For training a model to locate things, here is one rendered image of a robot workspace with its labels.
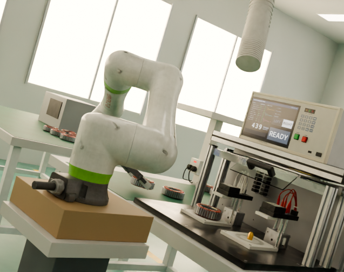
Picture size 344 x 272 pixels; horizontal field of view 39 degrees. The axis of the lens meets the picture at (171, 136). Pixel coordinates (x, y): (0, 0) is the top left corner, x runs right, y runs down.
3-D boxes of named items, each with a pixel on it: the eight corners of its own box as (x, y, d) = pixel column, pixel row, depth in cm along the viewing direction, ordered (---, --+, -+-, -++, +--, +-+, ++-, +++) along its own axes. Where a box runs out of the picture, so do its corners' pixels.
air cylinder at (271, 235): (277, 248, 178) (282, 233, 177) (262, 240, 184) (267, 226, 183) (286, 249, 181) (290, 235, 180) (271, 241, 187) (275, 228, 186)
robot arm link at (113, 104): (96, 81, 182) (119, 100, 182) (116, 61, 186) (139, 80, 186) (92, 113, 216) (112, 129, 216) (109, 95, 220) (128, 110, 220)
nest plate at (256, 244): (249, 249, 163) (250, 245, 163) (220, 232, 175) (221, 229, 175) (277, 251, 172) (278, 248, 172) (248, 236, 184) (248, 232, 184)
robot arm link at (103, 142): (119, 190, 135) (137, 124, 134) (63, 175, 133) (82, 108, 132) (119, 182, 148) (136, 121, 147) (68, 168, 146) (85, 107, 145)
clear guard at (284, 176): (282, 190, 147) (288, 171, 147) (229, 169, 166) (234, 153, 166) (342, 202, 167) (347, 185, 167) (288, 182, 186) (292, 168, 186)
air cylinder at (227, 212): (233, 225, 197) (236, 212, 196) (220, 218, 203) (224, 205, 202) (241, 226, 200) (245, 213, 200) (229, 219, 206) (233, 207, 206)
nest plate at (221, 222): (203, 224, 182) (204, 221, 182) (180, 210, 194) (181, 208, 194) (231, 227, 191) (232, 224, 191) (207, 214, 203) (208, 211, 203)
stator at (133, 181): (134, 187, 215) (137, 178, 215) (126, 181, 225) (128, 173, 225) (156, 191, 220) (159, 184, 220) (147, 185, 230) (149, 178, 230)
